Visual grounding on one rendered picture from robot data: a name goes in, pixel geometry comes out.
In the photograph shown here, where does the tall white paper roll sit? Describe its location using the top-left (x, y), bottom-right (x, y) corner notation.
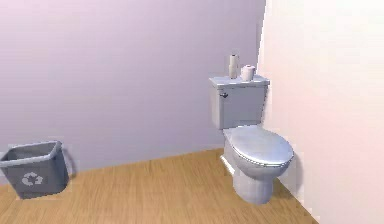
top-left (228, 53), bottom-right (240, 80)

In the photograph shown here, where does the short white paper roll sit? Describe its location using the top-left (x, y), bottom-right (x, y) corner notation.
top-left (240, 64), bottom-right (257, 82)

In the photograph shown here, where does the white toilet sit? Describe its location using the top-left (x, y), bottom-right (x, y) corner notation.
top-left (208, 74), bottom-right (295, 205)

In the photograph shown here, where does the grey recycling bin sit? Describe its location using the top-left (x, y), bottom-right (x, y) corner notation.
top-left (0, 140), bottom-right (71, 200)

